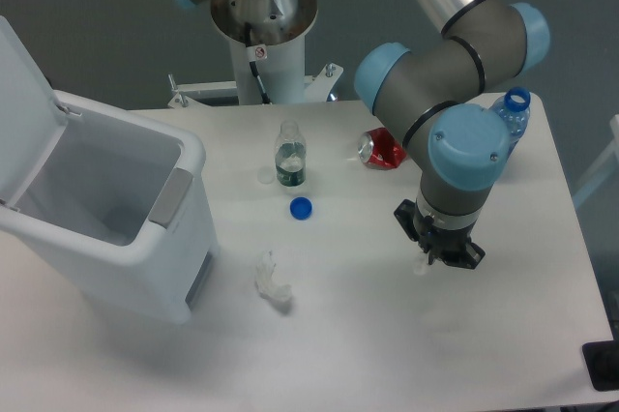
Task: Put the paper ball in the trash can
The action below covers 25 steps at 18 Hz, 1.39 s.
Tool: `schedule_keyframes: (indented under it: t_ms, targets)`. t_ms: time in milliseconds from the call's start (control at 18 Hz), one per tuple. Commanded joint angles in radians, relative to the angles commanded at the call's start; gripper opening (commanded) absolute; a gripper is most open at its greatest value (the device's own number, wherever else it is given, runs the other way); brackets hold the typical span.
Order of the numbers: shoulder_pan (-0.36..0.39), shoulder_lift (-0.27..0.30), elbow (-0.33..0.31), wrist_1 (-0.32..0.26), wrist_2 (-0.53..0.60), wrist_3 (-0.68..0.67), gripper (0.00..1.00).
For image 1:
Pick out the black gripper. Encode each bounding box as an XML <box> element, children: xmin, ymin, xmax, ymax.
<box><xmin>394</xmin><ymin>199</ymin><xmax>486</xmax><ymax>270</ymax></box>

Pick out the white paper ball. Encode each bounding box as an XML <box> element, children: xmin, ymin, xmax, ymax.
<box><xmin>254</xmin><ymin>250</ymin><xmax>293</xmax><ymax>313</ymax></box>

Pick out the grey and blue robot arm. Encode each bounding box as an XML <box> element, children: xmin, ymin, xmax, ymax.
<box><xmin>180</xmin><ymin>0</ymin><xmax>550</xmax><ymax>269</ymax></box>

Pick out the white trash bin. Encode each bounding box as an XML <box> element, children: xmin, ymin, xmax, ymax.
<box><xmin>1</xmin><ymin>22</ymin><xmax>218</xmax><ymax>324</ymax></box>

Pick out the crushed red soda can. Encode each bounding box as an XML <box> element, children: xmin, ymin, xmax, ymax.
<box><xmin>357</xmin><ymin>127</ymin><xmax>407</xmax><ymax>169</ymax></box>

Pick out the blue plastic water bottle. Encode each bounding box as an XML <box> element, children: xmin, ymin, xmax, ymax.
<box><xmin>490</xmin><ymin>86</ymin><xmax>531</xmax><ymax>155</ymax></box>

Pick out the blue bottle cap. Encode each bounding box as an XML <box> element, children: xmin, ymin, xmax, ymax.
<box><xmin>289</xmin><ymin>196</ymin><xmax>313</xmax><ymax>221</ymax></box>

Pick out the black device at corner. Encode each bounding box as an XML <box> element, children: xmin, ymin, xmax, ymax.
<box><xmin>582</xmin><ymin>340</ymin><xmax>618</xmax><ymax>392</ymax></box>

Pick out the clear bottle green label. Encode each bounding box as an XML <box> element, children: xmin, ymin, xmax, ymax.
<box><xmin>275</xmin><ymin>120</ymin><xmax>307</xmax><ymax>188</ymax></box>

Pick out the white bottle cap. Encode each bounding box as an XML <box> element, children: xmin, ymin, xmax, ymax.
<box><xmin>256</xmin><ymin>167</ymin><xmax>274</xmax><ymax>185</ymax></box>

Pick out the white frame at right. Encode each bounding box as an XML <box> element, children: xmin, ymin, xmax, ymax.
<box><xmin>572</xmin><ymin>114</ymin><xmax>618</xmax><ymax>209</ymax></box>

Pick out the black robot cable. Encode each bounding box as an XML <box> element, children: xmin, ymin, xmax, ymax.
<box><xmin>244</xmin><ymin>22</ymin><xmax>272</xmax><ymax>105</ymax></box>

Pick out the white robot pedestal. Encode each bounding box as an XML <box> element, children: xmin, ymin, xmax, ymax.
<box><xmin>168</xmin><ymin>0</ymin><xmax>344</xmax><ymax>106</ymax></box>

